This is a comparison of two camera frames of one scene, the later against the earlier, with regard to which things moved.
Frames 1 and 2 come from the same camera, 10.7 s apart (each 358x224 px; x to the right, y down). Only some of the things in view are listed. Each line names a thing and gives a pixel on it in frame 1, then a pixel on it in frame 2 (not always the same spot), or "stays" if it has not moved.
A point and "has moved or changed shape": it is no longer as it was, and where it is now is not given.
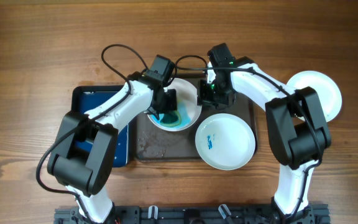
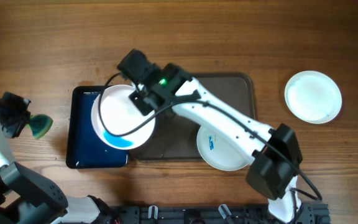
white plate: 187,102 has moved or changed shape
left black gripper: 173,98 -> 22,106
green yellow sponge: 171,119 -> 39,124
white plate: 329,94 stays
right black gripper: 212,98 -> 143,101
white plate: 225,141 stays
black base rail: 196,214 stays
